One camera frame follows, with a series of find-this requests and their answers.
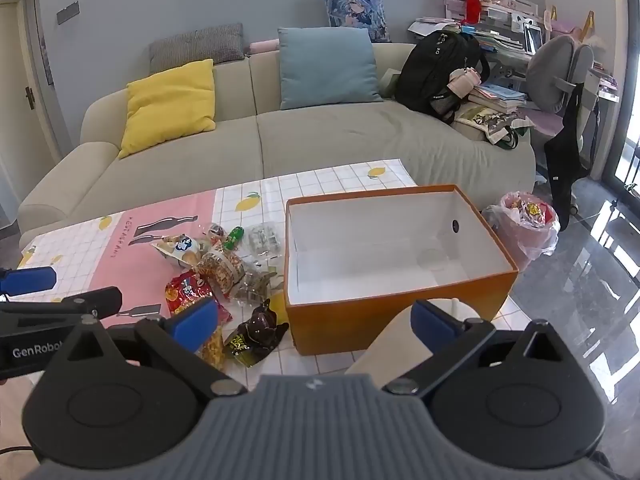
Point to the orange cardboard box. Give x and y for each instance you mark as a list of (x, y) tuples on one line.
[(325, 325)]

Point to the grey checked pillow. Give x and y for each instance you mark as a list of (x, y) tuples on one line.
[(200, 42)]

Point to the dark brown snack packet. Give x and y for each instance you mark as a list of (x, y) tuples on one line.
[(260, 327)]

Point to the yellow pillow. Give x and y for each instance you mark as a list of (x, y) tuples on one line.
[(165, 105)]

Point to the white desk with shelves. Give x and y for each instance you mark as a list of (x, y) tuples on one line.
[(500, 15)]

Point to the tablet screen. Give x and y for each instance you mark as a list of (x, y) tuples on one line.
[(532, 37)]

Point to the grey desk chair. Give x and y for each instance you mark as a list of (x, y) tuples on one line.
[(550, 75)]

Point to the dark wall plate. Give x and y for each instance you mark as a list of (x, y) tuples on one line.
[(68, 12)]

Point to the printed figure pillow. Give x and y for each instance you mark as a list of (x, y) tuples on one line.
[(355, 10)]

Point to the black backpack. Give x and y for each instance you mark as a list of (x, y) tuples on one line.
[(430, 70)]

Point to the red snack bag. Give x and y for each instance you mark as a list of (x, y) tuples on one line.
[(182, 292)]

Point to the printed tote bag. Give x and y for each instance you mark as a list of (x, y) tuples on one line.
[(490, 122)]

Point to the beige sofa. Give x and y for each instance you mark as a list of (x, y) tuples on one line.
[(325, 145)]

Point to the beige cylinder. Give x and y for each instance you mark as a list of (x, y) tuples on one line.
[(390, 345)]

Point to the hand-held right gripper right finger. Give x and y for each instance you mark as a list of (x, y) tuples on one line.
[(431, 322)]

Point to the clear peanut bag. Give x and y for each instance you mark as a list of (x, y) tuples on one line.
[(220, 267)]

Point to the blue pillow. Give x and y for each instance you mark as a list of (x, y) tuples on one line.
[(325, 67)]

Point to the pink cushion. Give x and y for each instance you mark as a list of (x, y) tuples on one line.
[(262, 46)]

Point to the stack of books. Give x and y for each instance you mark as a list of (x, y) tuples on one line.
[(495, 97)]

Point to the pink trash bin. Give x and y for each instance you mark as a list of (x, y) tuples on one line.
[(520, 240)]

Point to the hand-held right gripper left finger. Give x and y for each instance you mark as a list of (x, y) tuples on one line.
[(192, 322)]

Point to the green snack packet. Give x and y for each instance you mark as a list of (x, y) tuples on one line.
[(234, 237)]

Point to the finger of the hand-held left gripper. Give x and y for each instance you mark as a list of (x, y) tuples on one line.
[(95, 301), (30, 280)]

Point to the clear seed bar packet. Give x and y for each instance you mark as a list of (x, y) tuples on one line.
[(252, 287)]

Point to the white blue bread snack bag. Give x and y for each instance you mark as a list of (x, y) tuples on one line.
[(180, 249)]

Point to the glass balcony door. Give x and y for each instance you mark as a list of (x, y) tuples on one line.
[(627, 110)]

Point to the small brown snack packet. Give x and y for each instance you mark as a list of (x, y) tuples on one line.
[(217, 230)]

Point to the pink bottle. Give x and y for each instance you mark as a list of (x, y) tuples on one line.
[(462, 82)]

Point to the white door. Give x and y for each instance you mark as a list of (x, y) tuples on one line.
[(12, 85)]

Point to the clear candy packet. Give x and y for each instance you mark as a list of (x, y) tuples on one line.
[(265, 239)]

